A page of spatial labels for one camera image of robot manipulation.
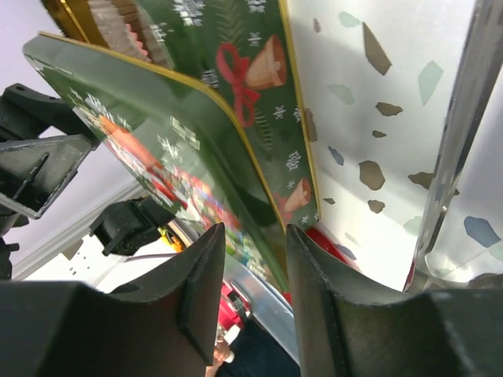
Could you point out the red lacquer tray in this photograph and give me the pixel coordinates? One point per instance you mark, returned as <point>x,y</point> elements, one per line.
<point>380,265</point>

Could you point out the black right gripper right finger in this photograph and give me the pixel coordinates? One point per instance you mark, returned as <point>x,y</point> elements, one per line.
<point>349,325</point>

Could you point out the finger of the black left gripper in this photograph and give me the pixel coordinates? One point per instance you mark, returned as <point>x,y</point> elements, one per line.
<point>35,172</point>

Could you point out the green christmas cookie tin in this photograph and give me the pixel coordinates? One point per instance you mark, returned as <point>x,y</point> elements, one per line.
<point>242,50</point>

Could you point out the aluminium table frame rail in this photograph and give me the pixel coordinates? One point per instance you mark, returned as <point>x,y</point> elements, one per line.
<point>66,225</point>

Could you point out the silver metal tongs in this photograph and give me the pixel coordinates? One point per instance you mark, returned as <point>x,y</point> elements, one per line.
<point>477,73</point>

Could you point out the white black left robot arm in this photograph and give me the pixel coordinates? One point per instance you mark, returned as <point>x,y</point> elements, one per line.
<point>126,226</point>

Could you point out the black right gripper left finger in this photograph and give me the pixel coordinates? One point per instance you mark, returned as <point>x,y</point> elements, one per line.
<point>162,323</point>

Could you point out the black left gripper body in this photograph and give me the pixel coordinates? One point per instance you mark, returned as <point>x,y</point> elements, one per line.
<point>26,115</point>

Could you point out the white paper cupcake liner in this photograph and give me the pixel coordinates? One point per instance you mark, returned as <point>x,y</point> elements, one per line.
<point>126,29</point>

